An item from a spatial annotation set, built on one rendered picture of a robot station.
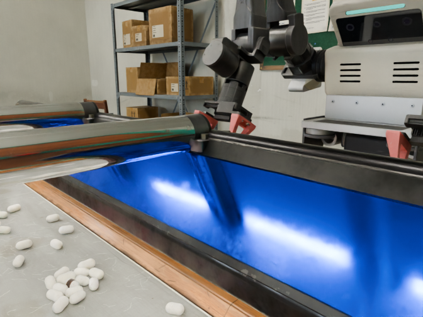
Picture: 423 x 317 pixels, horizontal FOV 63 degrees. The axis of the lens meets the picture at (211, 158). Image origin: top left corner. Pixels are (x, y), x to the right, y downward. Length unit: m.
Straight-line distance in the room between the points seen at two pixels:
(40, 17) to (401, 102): 4.82
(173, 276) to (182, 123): 0.56
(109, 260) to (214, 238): 0.67
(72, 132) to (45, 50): 5.05
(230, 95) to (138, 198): 0.56
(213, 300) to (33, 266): 0.42
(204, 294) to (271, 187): 0.52
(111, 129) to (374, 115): 0.76
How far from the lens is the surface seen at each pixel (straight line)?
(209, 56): 0.76
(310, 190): 0.16
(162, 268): 0.76
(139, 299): 0.70
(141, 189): 0.23
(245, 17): 0.82
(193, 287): 0.69
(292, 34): 0.89
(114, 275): 0.79
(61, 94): 5.26
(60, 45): 5.29
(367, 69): 0.91
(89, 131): 0.17
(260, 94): 2.88
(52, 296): 0.73
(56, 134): 0.17
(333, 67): 0.94
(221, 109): 0.75
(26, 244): 0.96
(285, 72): 1.05
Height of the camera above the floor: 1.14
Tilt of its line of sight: 13 degrees down
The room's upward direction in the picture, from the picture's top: straight up
